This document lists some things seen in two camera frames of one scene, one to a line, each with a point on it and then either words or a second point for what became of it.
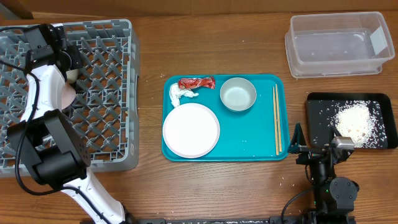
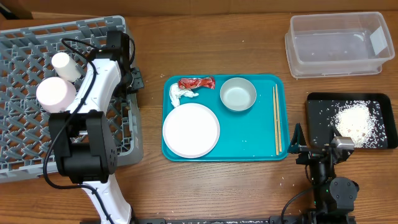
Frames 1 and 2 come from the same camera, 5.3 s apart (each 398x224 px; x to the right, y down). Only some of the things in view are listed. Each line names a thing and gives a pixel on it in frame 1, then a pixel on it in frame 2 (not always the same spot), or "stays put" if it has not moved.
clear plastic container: x=338 y=44 stays put
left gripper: x=72 y=54 → x=135 y=80
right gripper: x=298 y=145 stays put
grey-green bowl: x=238 y=94 stays put
